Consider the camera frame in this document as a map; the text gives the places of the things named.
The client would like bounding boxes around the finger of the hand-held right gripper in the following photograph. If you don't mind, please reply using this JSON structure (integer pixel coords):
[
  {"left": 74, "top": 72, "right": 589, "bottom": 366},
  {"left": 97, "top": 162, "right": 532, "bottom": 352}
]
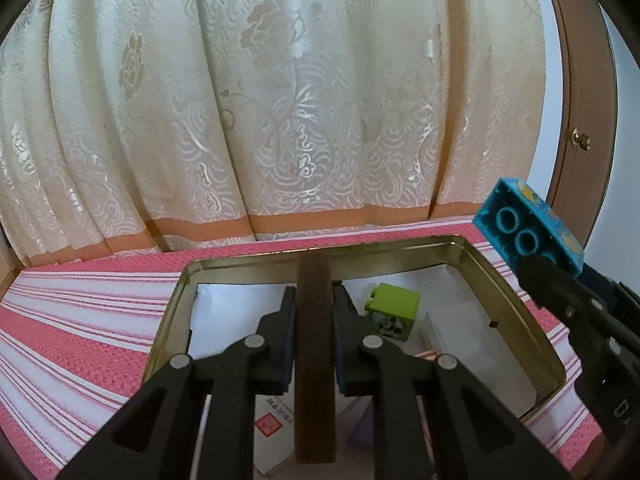
[
  {"left": 517, "top": 254, "right": 640, "bottom": 362},
  {"left": 579, "top": 265, "right": 640, "bottom": 332}
]

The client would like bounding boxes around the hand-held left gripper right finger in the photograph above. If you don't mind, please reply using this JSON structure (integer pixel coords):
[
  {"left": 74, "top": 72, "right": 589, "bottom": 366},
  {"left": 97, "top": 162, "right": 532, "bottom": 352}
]
[{"left": 332, "top": 286, "right": 573, "bottom": 480}]

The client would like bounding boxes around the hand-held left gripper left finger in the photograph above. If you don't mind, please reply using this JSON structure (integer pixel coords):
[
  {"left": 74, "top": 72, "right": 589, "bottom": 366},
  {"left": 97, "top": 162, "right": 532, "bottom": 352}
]
[{"left": 55, "top": 286, "right": 297, "bottom": 480}]

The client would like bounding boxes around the brown wooden block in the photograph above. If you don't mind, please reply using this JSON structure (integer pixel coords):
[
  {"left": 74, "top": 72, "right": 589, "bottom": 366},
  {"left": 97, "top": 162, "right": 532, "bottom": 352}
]
[{"left": 295, "top": 256, "right": 340, "bottom": 463}]

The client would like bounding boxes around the blue toy brick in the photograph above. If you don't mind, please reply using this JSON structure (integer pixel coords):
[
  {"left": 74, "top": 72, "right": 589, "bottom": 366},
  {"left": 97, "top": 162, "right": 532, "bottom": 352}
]
[{"left": 472, "top": 177, "right": 586, "bottom": 279}]

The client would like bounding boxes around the gold metal tin box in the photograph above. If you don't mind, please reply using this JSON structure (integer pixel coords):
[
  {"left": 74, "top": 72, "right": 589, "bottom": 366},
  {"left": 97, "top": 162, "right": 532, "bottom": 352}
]
[{"left": 143, "top": 234, "right": 566, "bottom": 421}]

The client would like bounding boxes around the green toy brick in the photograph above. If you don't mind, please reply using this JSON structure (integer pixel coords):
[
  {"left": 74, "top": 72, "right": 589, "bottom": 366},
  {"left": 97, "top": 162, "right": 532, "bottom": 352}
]
[{"left": 363, "top": 283, "right": 421, "bottom": 342}]

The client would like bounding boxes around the white paper lining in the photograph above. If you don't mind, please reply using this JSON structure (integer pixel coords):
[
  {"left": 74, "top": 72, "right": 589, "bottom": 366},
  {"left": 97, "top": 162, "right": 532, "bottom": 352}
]
[{"left": 189, "top": 264, "right": 535, "bottom": 416}]

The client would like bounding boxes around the small white carton box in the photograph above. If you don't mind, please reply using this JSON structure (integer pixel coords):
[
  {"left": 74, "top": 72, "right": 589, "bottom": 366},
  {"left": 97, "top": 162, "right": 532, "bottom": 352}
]
[{"left": 252, "top": 394, "right": 301, "bottom": 478}]

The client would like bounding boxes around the translucent plastic box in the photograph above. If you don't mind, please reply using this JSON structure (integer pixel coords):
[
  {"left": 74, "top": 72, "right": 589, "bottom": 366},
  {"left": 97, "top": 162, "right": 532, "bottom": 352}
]
[{"left": 420, "top": 300, "right": 493, "bottom": 356}]

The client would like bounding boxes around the brown wooden door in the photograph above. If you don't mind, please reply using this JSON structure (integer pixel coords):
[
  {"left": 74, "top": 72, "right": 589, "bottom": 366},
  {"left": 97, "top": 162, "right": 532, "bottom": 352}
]
[{"left": 541, "top": 0, "right": 618, "bottom": 256}]

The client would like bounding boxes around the pink striped bedspread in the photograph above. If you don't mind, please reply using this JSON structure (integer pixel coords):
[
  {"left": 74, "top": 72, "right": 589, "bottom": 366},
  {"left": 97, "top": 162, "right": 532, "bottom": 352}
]
[{"left": 0, "top": 212, "right": 606, "bottom": 480}]

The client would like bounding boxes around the cream floral patterned curtain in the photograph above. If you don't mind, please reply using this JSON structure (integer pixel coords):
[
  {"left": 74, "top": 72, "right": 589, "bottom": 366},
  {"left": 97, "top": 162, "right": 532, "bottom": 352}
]
[{"left": 0, "top": 0, "right": 547, "bottom": 268}]

